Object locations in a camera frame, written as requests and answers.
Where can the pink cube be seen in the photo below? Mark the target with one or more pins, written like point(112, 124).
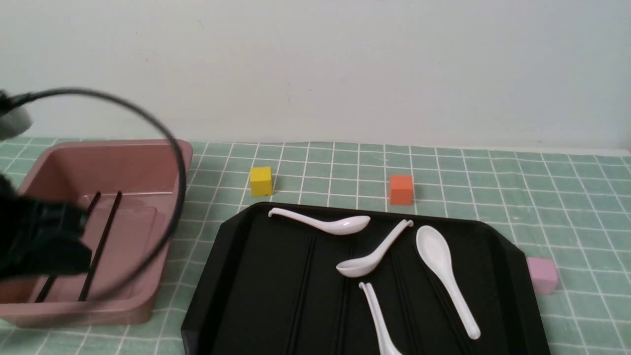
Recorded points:
point(543, 274)

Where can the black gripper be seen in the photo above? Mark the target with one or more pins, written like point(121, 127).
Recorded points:
point(40, 238)

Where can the orange cube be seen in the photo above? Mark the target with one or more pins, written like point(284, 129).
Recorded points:
point(401, 190)

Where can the green checkered tablecloth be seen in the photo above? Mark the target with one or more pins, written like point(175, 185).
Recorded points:
point(573, 209)

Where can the black chopstick in tray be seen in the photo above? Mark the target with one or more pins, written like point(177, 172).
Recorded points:
point(298, 307)
point(339, 341)
point(406, 308)
point(452, 318)

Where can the white soup spoon middle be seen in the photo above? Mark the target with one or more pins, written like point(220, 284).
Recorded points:
point(360, 267)

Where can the white soup spoon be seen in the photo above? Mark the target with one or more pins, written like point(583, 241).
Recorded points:
point(434, 250)
point(360, 267)
point(385, 343)
point(345, 226)

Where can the black plastic tray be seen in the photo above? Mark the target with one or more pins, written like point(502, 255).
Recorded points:
point(245, 298)

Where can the yellow cube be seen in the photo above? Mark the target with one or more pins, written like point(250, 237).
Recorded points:
point(261, 181)

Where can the pink plastic bin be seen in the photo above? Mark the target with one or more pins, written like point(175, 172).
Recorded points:
point(146, 174)

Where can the black chopstick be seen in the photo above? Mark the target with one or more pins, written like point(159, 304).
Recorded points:
point(44, 292)
point(298, 307)
point(452, 318)
point(406, 308)
point(339, 341)
point(100, 249)

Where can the white soup spoon right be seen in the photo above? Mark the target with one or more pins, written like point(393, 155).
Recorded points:
point(434, 250)

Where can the white soup spoon bottom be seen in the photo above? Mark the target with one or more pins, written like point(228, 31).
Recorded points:
point(385, 343)

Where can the white soup spoon top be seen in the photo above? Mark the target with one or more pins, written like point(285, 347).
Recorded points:
point(345, 226)

